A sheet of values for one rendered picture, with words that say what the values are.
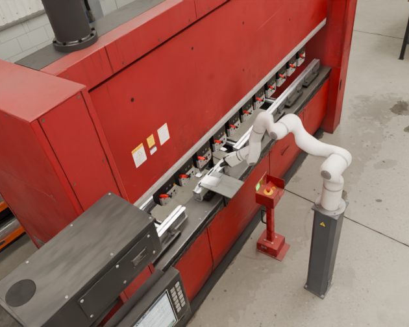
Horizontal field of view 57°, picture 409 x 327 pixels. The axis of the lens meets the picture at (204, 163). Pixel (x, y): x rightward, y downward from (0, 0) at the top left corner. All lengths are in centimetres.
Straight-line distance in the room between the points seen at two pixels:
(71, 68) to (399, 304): 291
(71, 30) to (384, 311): 291
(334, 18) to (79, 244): 344
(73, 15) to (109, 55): 21
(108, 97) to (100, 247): 77
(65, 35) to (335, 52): 312
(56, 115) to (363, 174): 352
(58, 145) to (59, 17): 56
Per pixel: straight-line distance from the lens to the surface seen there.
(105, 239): 134
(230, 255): 351
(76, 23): 175
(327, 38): 429
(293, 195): 404
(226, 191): 270
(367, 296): 345
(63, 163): 148
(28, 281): 135
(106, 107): 182
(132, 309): 157
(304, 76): 403
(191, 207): 280
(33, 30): 632
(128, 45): 184
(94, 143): 154
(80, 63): 167
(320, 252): 290
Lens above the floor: 293
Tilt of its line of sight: 41 degrees down
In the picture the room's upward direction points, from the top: 9 degrees counter-clockwise
